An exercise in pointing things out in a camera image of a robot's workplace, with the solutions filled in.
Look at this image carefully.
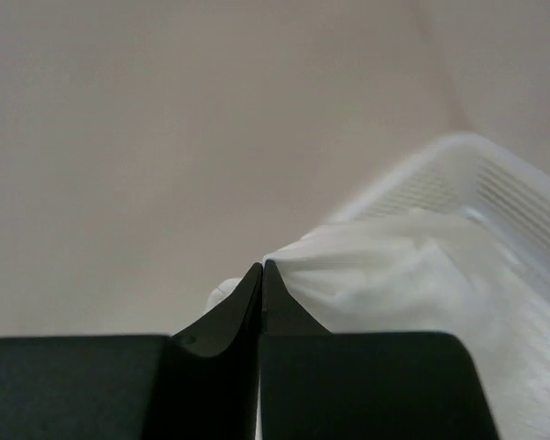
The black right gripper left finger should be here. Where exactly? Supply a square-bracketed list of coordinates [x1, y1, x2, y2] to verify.
[0, 265, 262, 439]

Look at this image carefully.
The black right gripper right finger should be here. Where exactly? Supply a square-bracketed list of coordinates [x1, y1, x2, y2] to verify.
[258, 261, 499, 439]

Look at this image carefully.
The white tank top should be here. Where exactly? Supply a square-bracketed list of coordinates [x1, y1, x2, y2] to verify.
[203, 214, 550, 440]

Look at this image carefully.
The white plastic basket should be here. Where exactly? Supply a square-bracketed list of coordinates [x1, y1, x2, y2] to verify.
[323, 132, 550, 258]

